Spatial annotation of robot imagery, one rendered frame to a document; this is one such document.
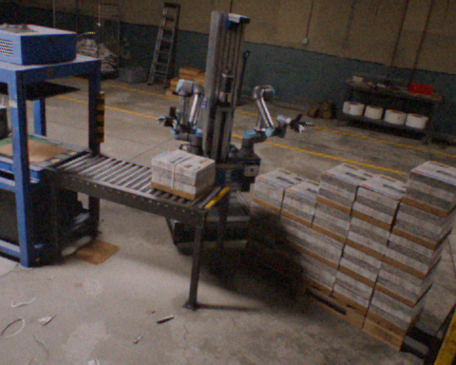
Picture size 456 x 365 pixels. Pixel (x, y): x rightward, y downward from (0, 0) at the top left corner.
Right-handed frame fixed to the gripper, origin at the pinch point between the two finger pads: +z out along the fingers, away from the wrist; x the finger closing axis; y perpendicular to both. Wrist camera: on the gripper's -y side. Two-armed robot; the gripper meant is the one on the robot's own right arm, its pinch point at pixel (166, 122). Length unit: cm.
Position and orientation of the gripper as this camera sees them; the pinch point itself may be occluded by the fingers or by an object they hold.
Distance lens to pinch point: 341.6
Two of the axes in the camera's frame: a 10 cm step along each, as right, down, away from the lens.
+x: -9.5, -2.9, 0.5
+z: -1.6, 3.6, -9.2
